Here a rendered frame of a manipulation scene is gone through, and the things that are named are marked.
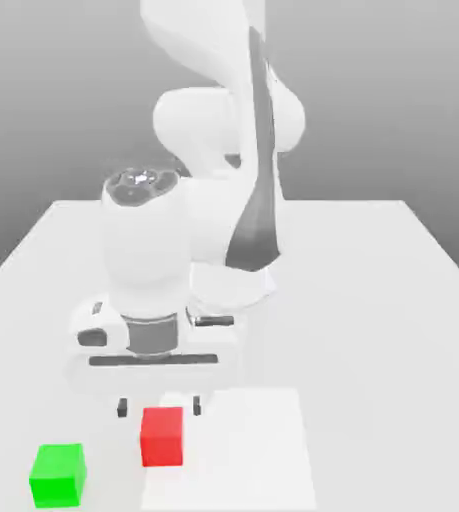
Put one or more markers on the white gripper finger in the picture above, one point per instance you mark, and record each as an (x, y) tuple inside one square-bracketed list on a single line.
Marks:
[(197, 404), (122, 408)]

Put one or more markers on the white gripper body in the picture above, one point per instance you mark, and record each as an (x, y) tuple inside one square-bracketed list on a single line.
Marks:
[(153, 374)]

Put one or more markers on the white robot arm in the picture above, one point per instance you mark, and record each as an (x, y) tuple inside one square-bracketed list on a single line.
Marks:
[(149, 248)]

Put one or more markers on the small red cube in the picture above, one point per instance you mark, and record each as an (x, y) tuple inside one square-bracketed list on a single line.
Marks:
[(162, 438)]

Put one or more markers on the small green cube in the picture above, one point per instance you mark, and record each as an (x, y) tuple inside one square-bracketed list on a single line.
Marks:
[(57, 478)]

